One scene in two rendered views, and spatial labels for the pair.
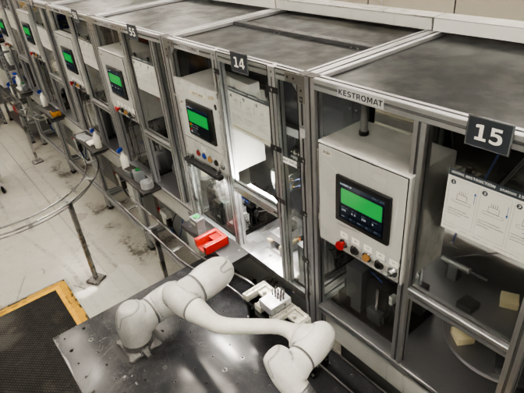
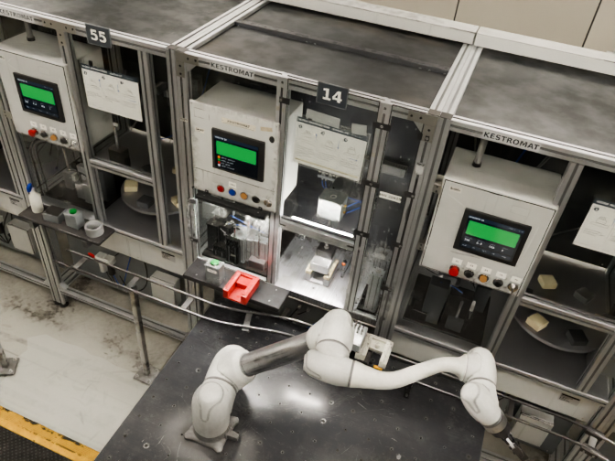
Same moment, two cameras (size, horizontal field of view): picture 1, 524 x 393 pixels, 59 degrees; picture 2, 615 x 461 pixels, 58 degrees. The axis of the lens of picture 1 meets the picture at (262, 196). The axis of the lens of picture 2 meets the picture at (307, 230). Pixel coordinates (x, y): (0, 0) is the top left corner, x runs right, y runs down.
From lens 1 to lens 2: 1.34 m
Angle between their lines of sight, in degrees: 30
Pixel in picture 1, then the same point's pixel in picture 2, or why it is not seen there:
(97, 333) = (148, 434)
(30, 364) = not seen: outside the picture
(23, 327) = not seen: outside the picture
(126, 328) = (217, 417)
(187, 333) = (256, 397)
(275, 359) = (481, 396)
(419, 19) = (460, 33)
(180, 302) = (341, 370)
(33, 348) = not seen: outside the picture
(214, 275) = (350, 332)
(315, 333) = (485, 360)
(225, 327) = (401, 380)
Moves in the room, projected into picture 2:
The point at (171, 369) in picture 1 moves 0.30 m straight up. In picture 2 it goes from (269, 441) to (272, 402)
